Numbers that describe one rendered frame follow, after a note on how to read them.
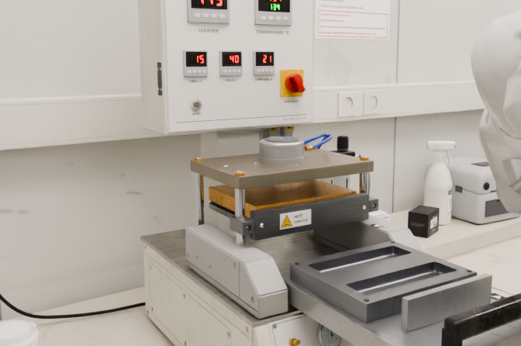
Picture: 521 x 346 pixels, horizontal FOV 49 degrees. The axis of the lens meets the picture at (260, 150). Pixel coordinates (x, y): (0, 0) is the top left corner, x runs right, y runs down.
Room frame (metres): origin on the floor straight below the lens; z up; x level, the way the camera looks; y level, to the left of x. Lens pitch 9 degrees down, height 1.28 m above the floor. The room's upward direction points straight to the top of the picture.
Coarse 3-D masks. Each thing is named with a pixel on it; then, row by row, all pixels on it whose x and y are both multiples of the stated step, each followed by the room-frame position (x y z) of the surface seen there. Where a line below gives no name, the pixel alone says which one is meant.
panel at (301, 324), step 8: (280, 320) 0.76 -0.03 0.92; (288, 320) 0.76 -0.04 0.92; (296, 320) 0.77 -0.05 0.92; (304, 320) 0.77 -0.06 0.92; (312, 320) 0.78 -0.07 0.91; (272, 328) 0.75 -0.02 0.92; (280, 328) 0.75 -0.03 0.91; (288, 328) 0.76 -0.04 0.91; (296, 328) 0.76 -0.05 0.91; (304, 328) 0.77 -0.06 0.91; (312, 328) 0.77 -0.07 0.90; (272, 336) 0.74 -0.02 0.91; (280, 336) 0.75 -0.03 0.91; (288, 336) 0.75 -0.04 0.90; (296, 336) 0.76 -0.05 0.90; (304, 336) 0.76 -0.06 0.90; (312, 336) 0.77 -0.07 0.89; (280, 344) 0.74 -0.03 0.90; (288, 344) 0.75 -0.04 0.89; (296, 344) 0.74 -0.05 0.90; (304, 344) 0.76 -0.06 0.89; (312, 344) 0.76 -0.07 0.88; (344, 344) 0.78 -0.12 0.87; (352, 344) 0.79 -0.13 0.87
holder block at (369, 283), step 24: (312, 264) 0.79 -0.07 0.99; (336, 264) 0.81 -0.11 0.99; (360, 264) 0.83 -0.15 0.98; (384, 264) 0.78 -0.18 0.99; (408, 264) 0.78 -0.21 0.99; (432, 264) 0.79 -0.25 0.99; (312, 288) 0.74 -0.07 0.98; (336, 288) 0.70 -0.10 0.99; (360, 288) 0.72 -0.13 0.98; (384, 288) 0.73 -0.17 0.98; (408, 288) 0.70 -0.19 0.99; (432, 288) 0.71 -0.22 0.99; (360, 312) 0.66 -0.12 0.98; (384, 312) 0.66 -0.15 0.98
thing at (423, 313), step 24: (288, 288) 0.77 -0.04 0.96; (456, 288) 0.67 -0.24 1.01; (480, 288) 0.69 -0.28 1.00; (312, 312) 0.72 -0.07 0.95; (336, 312) 0.68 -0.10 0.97; (408, 312) 0.63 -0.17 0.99; (432, 312) 0.65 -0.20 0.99; (456, 312) 0.67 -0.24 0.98; (360, 336) 0.64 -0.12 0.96; (384, 336) 0.62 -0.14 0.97; (408, 336) 0.62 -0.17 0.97; (432, 336) 0.62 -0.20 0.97; (480, 336) 0.62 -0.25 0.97; (504, 336) 0.62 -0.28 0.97
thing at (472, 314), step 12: (504, 300) 0.62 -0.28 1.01; (516, 300) 0.62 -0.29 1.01; (468, 312) 0.59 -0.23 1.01; (480, 312) 0.59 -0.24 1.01; (492, 312) 0.60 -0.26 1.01; (504, 312) 0.61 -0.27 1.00; (516, 312) 0.62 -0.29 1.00; (444, 324) 0.58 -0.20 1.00; (456, 324) 0.57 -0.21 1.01; (468, 324) 0.58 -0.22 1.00; (480, 324) 0.58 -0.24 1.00; (492, 324) 0.60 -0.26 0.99; (504, 324) 0.61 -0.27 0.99; (444, 336) 0.58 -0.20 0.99; (456, 336) 0.57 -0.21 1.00; (468, 336) 0.58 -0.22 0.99
